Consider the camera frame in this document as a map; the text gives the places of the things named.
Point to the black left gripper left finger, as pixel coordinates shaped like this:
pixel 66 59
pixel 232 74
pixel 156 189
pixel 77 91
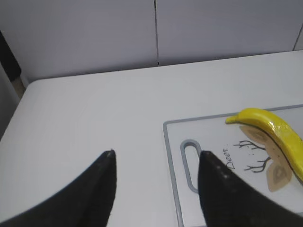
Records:
pixel 86 202

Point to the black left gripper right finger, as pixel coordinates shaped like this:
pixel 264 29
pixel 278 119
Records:
pixel 227 201

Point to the yellow plastic banana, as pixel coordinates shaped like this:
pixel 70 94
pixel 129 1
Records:
pixel 279 130

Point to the white grey-rimmed cutting board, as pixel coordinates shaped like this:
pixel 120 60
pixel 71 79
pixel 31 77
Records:
pixel 238 170

